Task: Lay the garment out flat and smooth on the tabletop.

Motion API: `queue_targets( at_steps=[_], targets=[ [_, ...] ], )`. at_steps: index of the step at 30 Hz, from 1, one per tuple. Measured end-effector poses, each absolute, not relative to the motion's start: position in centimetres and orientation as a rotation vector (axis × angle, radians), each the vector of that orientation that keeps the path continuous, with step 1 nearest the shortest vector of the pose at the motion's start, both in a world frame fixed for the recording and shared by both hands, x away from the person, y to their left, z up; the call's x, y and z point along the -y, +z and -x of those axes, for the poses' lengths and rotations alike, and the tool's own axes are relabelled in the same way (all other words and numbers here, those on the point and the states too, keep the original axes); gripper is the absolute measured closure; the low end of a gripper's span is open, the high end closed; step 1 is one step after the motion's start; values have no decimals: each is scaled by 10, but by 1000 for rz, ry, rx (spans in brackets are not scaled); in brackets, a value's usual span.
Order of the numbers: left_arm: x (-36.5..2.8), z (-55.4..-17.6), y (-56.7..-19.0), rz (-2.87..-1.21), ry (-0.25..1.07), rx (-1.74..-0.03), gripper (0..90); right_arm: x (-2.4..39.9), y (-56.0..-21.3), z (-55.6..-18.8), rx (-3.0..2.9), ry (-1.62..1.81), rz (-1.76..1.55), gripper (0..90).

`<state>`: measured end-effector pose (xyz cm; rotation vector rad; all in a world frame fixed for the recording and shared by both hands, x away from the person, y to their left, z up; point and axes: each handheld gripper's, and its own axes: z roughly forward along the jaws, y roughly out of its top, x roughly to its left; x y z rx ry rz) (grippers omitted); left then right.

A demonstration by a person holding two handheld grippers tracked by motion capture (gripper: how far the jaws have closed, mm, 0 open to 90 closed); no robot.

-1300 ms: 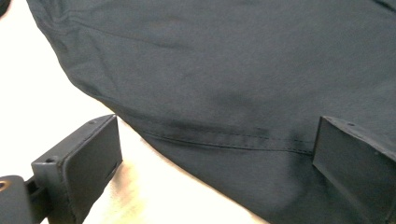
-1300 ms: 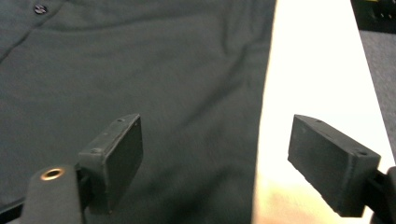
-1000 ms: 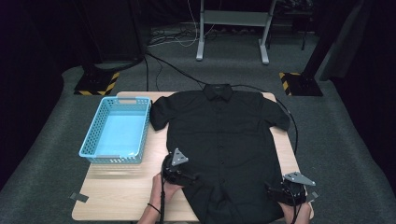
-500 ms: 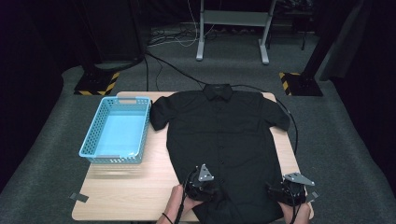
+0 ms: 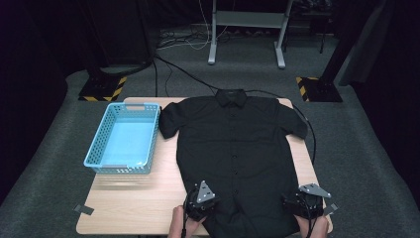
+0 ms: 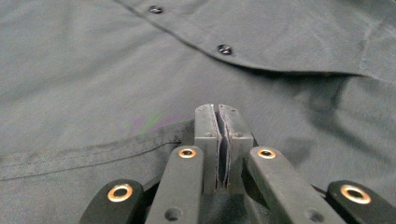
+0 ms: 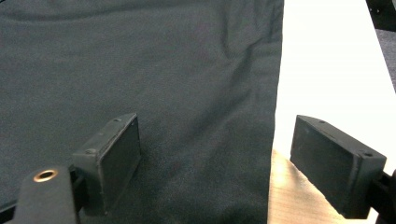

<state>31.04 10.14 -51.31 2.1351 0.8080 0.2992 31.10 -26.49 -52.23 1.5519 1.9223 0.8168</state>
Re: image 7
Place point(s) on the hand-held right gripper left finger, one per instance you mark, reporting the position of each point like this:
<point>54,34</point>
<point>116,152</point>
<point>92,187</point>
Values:
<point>115,161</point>

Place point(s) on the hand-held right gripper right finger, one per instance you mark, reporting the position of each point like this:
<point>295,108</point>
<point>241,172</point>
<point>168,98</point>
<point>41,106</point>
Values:
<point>330,161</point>

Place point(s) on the black sleeveless shirt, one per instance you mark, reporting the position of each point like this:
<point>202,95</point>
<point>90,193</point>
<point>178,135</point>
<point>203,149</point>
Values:
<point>140,68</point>

